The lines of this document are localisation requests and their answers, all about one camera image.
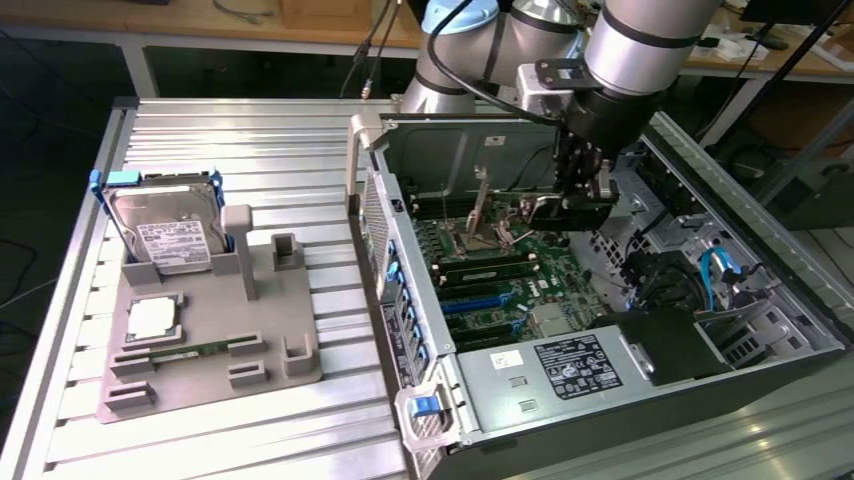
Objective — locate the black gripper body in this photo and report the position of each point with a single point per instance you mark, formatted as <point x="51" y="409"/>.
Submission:
<point x="614" y="120"/>

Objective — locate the graphics card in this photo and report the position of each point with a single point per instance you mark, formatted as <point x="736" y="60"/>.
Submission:
<point x="567" y="215"/>

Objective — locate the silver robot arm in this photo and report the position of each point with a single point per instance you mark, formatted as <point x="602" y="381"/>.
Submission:
<point x="641" y="45"/>

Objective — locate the metal disk bay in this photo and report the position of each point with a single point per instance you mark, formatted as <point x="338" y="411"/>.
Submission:
<point x="601" y="245"/>

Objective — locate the metal socket cover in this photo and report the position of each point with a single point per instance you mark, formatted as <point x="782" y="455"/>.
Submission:
<point x="515" y="235"/>

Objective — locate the thin locking lever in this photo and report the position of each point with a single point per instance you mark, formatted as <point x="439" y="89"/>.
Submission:
<point x="446" y="200"/>

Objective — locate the open PC case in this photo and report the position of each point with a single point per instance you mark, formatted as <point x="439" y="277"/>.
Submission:
<point x="434" y="150"/>

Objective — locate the CPU socket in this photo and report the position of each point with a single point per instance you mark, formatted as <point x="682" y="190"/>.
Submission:
<point x="483" y="246"/>

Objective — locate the green motherboard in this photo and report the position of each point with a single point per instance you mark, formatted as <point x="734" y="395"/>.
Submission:
<point x="567" y="280"/>

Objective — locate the black RAM stick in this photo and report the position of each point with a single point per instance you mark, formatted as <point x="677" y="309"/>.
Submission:
<point x="487" y="275"/>

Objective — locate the black slanted pole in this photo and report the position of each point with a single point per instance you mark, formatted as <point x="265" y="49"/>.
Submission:
<point x="788" y="65"/>

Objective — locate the silver chipset heatsink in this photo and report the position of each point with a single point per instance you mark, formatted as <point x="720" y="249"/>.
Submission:
<point x="550" y="322"/>

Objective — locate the wooden desk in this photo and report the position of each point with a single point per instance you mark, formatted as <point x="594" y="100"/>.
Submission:
<point x="100" y="20"/>
<point x="801" y="60"/>

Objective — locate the blue expansion slot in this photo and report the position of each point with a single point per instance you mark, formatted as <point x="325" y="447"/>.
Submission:
<point x="474" y="303"/>

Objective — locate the grey cabinet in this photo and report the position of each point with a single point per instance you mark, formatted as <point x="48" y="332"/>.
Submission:
<point x="814" y="195"/>

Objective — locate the black plastic shroud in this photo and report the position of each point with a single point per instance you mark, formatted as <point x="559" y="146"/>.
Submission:
<point x="668" y="345"/>

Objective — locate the blue card retainer strip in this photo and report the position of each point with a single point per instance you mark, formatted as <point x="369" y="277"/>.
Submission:
<point x="417" y="340"/>

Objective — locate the grey power supply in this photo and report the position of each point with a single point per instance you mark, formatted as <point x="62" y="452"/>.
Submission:
<point x="507" y="395"/>

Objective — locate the blue case latch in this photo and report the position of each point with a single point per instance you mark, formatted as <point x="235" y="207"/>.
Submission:
<point x="423" y="405"/>

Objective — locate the silver hard disk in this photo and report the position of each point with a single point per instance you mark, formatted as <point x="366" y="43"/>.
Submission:
<point x="160" y="215"/>

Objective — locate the grey parts rack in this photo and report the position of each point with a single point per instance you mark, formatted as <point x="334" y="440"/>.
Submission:
<point x="201" y="310"/>

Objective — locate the blue disk carrier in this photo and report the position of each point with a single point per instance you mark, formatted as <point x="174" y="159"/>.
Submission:
<point x="123" y="178"/>

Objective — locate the green RAM stick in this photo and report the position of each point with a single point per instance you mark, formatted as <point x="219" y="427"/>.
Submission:
<point x="187" y="351"/>

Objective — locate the silver CPU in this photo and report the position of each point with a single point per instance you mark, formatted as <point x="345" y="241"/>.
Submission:
<point x="154" y="320"/>

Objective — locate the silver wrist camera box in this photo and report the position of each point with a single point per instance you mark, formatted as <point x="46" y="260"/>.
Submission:
<point x="541" y="95"/>

